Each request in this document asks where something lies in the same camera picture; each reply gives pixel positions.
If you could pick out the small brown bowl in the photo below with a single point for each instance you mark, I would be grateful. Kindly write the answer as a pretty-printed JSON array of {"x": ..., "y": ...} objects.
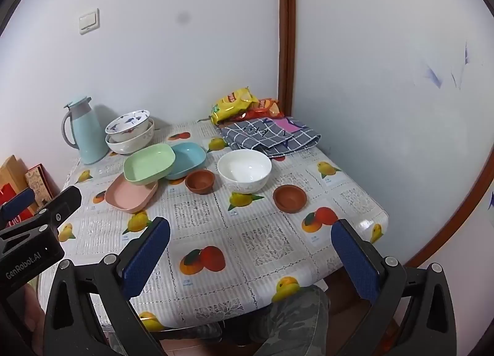
[
  {"x": 289, "y": 198},
  {"x": 199, "y": 181}
]

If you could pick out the yellow snack bag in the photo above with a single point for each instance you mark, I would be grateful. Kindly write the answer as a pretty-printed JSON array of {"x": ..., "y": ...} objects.
[{"x": 231, "y": 105}]

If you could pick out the plain white bowl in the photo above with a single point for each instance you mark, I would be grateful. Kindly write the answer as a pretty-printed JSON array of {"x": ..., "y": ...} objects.
[{"x": 244, "y": 170}]

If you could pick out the blue plastic plate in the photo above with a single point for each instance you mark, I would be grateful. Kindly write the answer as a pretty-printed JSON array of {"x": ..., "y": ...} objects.
[{"x": 187, "y": 157}]

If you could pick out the blue patterned white bowl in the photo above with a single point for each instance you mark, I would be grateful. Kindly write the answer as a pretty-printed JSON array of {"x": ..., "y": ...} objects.
[{"x": 129, "y": 120}]

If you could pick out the fruit print tablecloth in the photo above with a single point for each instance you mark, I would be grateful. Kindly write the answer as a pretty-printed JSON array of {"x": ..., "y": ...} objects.
[{"x": 239, "y": 240}]

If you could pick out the orange snack bag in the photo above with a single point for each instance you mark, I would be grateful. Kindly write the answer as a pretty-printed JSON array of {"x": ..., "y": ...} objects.
[{"x": 268, "y": 107}]

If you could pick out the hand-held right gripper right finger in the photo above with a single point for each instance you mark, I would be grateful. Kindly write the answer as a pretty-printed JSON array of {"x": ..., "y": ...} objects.
[{"x": 357, "y": 259}]

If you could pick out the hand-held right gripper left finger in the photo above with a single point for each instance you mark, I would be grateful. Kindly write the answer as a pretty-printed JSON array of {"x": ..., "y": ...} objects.
[{"x": 146, "y": 255}]

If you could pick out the grey checked cloth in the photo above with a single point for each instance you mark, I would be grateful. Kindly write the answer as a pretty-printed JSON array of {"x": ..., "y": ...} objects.
[{"x": 254, "y": 137}]

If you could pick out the white wall switch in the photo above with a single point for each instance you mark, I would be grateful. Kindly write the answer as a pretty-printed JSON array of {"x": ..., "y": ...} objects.
[{"x": 89, "y": 21}]

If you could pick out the brown wooden door frame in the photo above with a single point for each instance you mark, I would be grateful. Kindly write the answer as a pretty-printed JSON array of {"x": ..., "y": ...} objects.
[{"x": 286, "y": 31}]

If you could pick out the red paper bag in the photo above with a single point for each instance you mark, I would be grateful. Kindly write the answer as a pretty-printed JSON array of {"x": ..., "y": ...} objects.
[{"x": 25, "y": 217}]

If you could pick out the large white bowl grey swirl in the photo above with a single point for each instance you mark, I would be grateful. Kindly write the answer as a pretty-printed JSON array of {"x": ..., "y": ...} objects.
[{"x": 131, "y": 145}]

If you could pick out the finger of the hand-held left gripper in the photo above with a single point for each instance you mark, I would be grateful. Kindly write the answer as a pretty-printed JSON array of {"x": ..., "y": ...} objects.
[
  {"x": 19, "y": 201},
  {"x": 63, "y": 203}
]

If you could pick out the person's camouflage trouser leg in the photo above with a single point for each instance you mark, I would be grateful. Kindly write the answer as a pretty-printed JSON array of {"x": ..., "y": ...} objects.
[{"x": 293, "y": 313}]

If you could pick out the light blue thermos jug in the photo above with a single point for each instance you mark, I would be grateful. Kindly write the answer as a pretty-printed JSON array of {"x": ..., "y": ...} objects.
[{"x": 88, "y": 136}]

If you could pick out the curved brown wooden trim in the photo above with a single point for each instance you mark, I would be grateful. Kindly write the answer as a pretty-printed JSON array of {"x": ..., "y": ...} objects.
[{"x": 463, "y": 217}]

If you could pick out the pink plastic plate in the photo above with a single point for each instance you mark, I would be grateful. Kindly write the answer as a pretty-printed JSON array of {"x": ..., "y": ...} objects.
[{"x": 127, "y": 197}]

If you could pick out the green plastic plate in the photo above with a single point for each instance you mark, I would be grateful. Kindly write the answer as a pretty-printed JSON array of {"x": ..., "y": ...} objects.
[{"x": 148, "y": 164}]

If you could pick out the patterned cardboard box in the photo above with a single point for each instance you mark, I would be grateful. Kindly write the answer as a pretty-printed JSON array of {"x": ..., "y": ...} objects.
[{"x": 38, "y": 184}]

